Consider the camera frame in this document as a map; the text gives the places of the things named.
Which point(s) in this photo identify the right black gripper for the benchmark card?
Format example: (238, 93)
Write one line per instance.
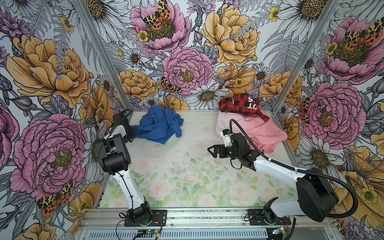
(217, 147)

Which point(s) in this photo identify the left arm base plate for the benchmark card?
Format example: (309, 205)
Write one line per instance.
(139, 218)

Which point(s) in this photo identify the red black plaid cloth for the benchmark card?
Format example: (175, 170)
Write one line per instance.
(244, 105)

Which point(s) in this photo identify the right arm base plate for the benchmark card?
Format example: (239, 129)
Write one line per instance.
(261, 217)

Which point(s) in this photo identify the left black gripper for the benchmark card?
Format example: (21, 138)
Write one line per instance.
(132, 130)

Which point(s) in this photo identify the left aluminium frame post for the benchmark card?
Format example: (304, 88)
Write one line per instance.
(96, 39)

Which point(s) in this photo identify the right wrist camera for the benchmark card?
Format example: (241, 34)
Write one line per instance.
(226, 135)

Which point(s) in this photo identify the pink cloth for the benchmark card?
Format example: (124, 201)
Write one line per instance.
(265, 135)

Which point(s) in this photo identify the aluminium mounting rail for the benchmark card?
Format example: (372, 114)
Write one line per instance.
(190, 218)

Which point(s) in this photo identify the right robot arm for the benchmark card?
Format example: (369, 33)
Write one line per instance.
(315, 196)

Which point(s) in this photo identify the blue cloth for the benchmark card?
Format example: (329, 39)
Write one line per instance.
(159, 125)

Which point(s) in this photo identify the white vented cable duct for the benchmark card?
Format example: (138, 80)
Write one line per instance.
(183, 234)

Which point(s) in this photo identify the aluminium frame post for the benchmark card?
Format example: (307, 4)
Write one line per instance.
(320, 27)
(96, 39)

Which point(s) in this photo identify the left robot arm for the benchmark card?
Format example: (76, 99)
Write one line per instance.
(114, 159)

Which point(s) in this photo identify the right aluminium frame post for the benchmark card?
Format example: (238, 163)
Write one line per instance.
(320, 27)

